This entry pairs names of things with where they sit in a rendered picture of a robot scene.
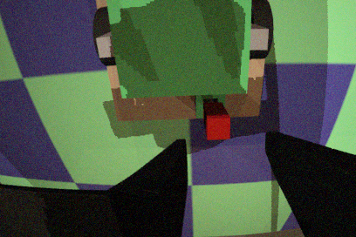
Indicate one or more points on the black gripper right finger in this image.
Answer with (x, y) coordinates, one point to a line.
(319, 184)

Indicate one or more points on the red-headed pin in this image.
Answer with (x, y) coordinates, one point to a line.
(216, 120)

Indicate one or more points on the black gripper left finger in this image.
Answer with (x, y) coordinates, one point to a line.
(149, 203)

